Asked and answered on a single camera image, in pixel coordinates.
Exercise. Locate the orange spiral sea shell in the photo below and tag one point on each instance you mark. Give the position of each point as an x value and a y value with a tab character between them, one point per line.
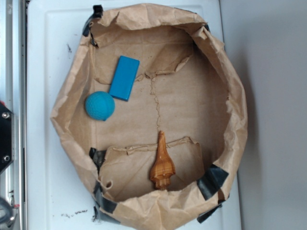
163	167

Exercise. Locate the brown paper bag bin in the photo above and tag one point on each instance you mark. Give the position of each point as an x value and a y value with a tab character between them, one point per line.
185	86

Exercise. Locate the blue rectangular block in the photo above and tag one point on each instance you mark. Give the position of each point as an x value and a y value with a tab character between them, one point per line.
124	78

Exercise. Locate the blue dimpled ball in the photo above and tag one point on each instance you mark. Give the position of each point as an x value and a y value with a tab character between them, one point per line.
100	105

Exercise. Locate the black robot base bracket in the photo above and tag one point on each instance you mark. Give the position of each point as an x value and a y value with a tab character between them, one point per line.
6	137

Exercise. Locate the silver metal frame rail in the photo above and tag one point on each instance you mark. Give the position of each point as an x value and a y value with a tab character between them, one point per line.
13	214

